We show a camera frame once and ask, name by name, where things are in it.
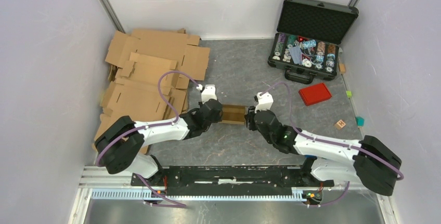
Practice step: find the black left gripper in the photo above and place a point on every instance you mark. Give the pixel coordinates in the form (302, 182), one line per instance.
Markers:
(217, 119)

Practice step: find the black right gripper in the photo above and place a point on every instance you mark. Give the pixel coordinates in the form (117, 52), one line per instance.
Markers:
(249, 116)

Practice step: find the brown cardboard box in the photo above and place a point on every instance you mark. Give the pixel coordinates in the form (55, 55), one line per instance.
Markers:
(233, 114)

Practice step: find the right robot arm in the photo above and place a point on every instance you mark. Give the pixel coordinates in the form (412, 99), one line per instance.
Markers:
(367, 161)

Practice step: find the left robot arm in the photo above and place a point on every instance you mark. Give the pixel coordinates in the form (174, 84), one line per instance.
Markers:
(119, 146)

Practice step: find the red flat box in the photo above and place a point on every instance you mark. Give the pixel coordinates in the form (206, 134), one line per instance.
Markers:
(315, 94)

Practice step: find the wooden letter cube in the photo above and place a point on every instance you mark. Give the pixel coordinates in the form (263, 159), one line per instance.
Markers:
(339, 124)

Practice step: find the black poker chip case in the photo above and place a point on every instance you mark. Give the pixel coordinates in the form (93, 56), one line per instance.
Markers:
(308, 35)

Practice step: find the teal cube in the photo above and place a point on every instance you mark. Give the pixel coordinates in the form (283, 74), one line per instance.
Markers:
(360, 121)

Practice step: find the small orange wooden block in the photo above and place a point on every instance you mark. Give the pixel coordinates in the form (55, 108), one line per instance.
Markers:
(342, 68)

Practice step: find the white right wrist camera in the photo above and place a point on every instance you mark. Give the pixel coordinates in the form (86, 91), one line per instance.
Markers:
(264, 101)

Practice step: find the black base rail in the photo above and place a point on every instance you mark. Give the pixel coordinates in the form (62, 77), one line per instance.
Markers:
(271, 180)

